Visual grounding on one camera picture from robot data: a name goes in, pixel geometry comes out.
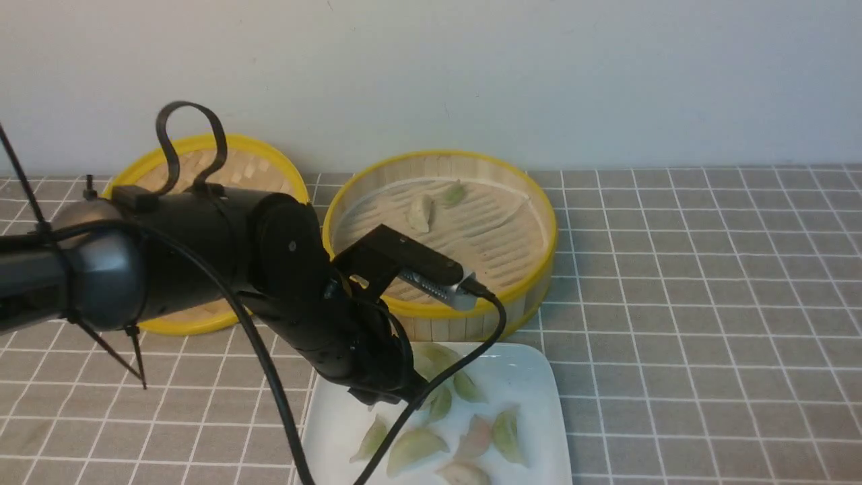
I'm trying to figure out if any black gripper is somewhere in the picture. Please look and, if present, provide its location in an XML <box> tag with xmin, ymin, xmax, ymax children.
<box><xmin>239</xmin><ymin>271</ymin><xmax>429</xmax><ymax>406</ymax></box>

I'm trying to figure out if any pale steamed dumpling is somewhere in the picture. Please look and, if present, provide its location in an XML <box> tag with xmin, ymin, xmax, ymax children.
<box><xmin>406</xmin><ymin>193</ymin><xmax>434</xmax><ymax>234</ymax></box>

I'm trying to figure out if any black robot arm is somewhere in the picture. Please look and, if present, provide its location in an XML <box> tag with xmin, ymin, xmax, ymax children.
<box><xmin>1</xmin><ymin>189</ymin><xmax>428</xmax><ymax>405</ymax></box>

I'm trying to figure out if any green dumpling plate top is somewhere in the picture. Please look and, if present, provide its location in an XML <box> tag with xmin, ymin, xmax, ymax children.
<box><xmin>411</xmin><ymin>343</ymin><xmax>462</xmax><ymax>381</ymax></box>

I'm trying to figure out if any pink steamed dumpling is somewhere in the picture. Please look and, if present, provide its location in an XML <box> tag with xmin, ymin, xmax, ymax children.
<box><xmin>453</xmin><ymin>414</ymin><xmax>492</xmax><ymax>461</ymax></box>

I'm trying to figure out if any white square plate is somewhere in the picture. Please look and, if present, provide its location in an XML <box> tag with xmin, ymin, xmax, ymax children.
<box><xmin>302</xmin><ymin>344</ymin><xmax>572</xmax><ymax>484</ymax></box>

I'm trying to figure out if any green steamed dumpling in steamer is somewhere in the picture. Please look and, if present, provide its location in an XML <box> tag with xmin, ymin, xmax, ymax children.
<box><xmin>440</xmin><ymin>179</ymin><xmax>466</xmax><ymax>207</ymax></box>

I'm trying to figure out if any green dumpling lower left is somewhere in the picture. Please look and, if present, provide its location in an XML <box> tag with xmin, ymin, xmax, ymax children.
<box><xmin>349</xmin><ymin>414</ymin><xmax>390</xmax><ymax>463</ymax></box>

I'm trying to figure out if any small green dumpling centre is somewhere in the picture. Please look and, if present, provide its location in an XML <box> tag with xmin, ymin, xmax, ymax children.
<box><xmin>424</xmin><ymin>385</ymin><xmax>453</xmax><ymax>424</ymax></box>

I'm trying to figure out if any small green dumpling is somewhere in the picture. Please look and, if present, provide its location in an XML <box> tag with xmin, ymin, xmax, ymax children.
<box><xmin>452</xmin><ymin>370</ymin><xmax>488</xmax><ymax>404</ymax></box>
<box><xmin>424</xmin><ymin>385</ymin><xmax>453</xmax><ymax>424</ymax></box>

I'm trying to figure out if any green dumpling lower centre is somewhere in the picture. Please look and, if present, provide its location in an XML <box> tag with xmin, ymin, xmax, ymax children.
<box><xmin>386</xmin><ymin>428</ymin><xmax>450</xmax><ymax>478</ymax></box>

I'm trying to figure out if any small green dumpling right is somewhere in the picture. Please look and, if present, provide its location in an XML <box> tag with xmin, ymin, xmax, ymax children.
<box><xmin>452</xmin><ymin>370</ymin><xmax>488</xmax><ymax>404</ymax></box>

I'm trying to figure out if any pink dumpling bottom edge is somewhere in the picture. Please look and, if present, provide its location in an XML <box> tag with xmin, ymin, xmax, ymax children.
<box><xmin>434</xmin><ymin>461</ymin><xmax>492</xmax><ymax>485</ymax></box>

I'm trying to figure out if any green dumpling lower right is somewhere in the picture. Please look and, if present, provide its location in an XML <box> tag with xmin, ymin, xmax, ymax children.
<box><xmin>492</xmin><ymin>405</ymin><xmax>529</xmax><ymax>467</ymax></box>

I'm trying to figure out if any bamboo steamer basket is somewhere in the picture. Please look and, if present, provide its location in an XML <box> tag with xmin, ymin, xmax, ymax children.
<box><xmin>323</xmin><ymin>150</ymin><xmax>558</xmax><ymax>335</ymax></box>

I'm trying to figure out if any woven bamboo steamer lid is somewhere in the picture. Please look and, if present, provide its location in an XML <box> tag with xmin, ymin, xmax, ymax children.
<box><xmin>102</xmin><ymin>134</ymin><xmax>310</xmax><ymax>335</ymax></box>

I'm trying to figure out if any grey checked tablecloth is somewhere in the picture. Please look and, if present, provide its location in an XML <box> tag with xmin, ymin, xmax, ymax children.
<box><xmin>2</xmin><ymin>166</ymin><xmax>861</xmax><ymax>484</ymax></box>

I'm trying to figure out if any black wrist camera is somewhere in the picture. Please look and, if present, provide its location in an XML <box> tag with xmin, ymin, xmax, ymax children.
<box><xmin>333</xmin><ymin>224</ymin><xmax>490</xmax><ymax>311</ymax></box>

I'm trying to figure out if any black camera cable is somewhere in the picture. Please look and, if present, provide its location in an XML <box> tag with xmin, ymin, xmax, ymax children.
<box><xmin>54</xmin><ymin>219</ymin><xmax>508</xmax><ymax>485</ymax></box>

